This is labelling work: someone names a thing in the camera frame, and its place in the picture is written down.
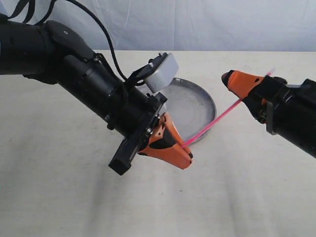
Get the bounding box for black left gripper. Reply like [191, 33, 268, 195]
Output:
[59, 55, 193, 175]

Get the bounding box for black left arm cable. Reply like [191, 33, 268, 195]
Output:
[4, 0, 129, 82]

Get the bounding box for pink plastic straw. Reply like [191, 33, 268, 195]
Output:
[182, 69, 275, 148]

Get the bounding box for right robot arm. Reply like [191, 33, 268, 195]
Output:
[222, 70, 316, 157]

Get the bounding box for white backdrop cloth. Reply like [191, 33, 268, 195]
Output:
[0, 0, 316, 52]

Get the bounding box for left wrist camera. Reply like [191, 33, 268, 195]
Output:
[127, 52, 179, 93]

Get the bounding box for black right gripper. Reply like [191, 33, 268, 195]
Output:
[221, 70, 308, 135]

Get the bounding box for round stainless steel plate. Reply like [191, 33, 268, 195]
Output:
[158, 78, 217, 142]

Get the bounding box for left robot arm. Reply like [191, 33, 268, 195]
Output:
[0, 14, 193, 175]

